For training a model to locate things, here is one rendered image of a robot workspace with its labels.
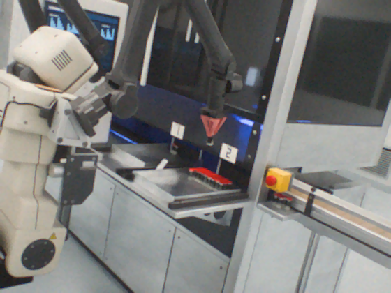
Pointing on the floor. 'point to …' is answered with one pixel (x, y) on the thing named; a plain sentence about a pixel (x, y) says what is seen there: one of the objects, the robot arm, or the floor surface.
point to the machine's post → (270, 140)
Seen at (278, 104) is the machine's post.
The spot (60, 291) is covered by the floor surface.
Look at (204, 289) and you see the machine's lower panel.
